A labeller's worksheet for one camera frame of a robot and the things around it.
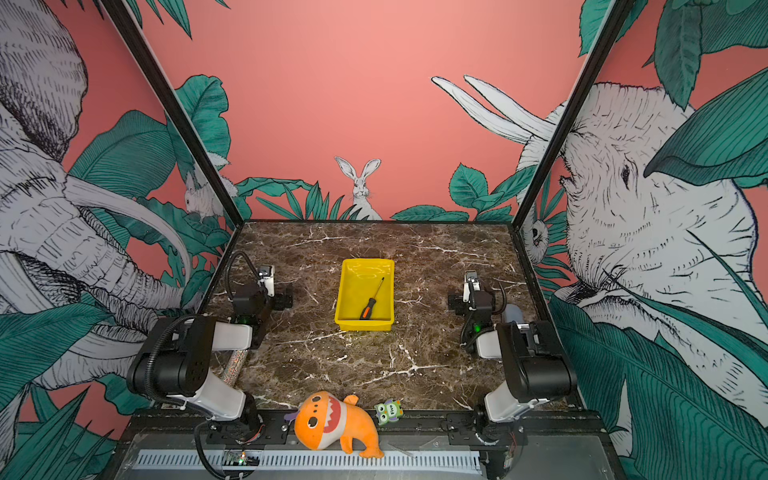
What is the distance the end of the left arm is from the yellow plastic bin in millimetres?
148

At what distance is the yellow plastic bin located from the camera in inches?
35.9

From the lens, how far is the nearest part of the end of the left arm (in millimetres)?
876
